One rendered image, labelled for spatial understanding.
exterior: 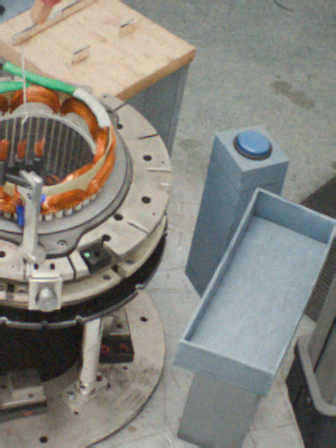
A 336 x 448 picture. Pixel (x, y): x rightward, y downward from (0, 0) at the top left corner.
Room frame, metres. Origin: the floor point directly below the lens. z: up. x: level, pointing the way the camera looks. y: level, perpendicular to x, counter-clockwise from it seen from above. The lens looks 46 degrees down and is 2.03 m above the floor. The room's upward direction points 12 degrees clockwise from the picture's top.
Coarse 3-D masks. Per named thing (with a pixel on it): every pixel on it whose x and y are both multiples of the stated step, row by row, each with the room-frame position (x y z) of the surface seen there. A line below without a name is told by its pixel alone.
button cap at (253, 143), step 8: (240, 136) 1.13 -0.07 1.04; (248, 136) 1.14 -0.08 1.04; (256, 136) 1.14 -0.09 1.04; (264, 136) 1.15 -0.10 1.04; (240, 144) 1.12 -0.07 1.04; (248, 144) 1.12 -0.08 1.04; (256, 144) 1.13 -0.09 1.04; (264, 144) 1.13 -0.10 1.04; (248, 152) 1.11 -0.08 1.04; (256, 152) 1.11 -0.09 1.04; (264, 152) 1.12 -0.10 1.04
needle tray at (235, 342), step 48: (240, 240) 0.98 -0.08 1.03; (288, 240) 1.00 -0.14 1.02; (240, 288) 0.91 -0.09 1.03; (288, 288) 0.92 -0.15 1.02; (192, 336) 0.83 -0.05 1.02; (240, 336) 0.84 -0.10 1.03; (288, 336) 0.82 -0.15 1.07; (192, 384) 0.86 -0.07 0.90; (240, 384) 0.77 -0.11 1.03; (192, 432) 0.85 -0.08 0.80; (240, 432) 0.84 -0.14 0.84
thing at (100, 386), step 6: (102, 378) 0.91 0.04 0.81; (72, 384) 0.88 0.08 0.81; (96, 384) 0.89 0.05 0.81; (102, 384) 0.90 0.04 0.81; (66, 390) 0.87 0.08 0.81; (72, 390) 0.88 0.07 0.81; (96, 390) 0.88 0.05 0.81; (102, 390) 0.89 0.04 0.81; (66, 396) 0.86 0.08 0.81; (78, 396) 0.87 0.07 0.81; (84, 396) 0.87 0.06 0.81; (90, 396) 0.87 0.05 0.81; (66, 402) 0.86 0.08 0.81; (72, 402) 0.86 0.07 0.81; (78, 402) 0.86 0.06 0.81; (84, 402) 0.86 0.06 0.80
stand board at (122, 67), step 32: (0, 32) 1.23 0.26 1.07; (64, 32) 1.26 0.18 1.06; (96, 32) 1.27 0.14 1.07; (160, 32) 1.30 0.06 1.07; (32, 64) 1.18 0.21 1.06; (64, 64) 1.19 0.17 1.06; (96, 64) 1.20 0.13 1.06; (128, 64) 1.21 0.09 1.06; (160, 64) 1.22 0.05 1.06; (128, 96) 1.16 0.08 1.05
